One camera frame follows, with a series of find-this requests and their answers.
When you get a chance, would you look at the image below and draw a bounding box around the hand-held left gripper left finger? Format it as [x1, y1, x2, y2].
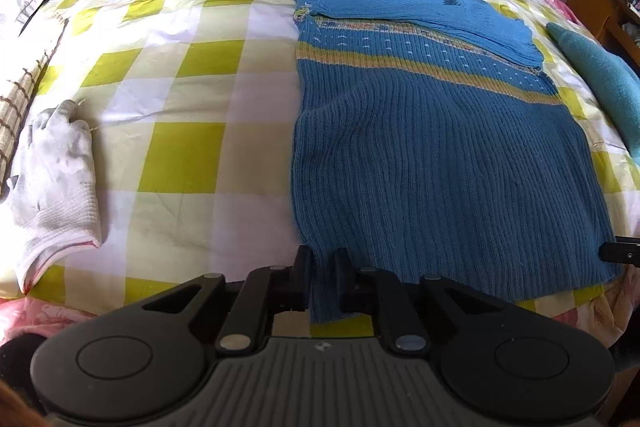
[141, 245, 316, 356]

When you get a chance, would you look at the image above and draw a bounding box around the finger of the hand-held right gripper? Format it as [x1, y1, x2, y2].
[598, 236, 640, 266]

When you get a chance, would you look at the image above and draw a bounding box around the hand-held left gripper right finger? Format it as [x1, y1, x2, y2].
[333, 248, 507, 354]

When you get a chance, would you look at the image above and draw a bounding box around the blue knit sweater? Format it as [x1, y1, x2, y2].
[282, 0, 625, 326]

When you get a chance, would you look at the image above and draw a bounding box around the teal cloth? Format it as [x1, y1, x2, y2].
[545, 22, 640, 168]

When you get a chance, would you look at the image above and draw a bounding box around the yellow checked bedsheet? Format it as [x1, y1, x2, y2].
[0, 0, 640, 308]

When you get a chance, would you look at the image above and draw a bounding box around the wooden side cabinet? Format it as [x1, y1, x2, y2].
[565, 0, 640, 68]

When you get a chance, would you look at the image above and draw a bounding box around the white work glove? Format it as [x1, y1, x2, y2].
[0, 99, 104, 296]

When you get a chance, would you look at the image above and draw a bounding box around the pink floral bedspread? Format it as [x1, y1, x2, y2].
[0, 0, 640, 350]

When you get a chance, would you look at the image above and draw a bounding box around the brown plaid mat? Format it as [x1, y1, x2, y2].
[0, 14, 69, 198]

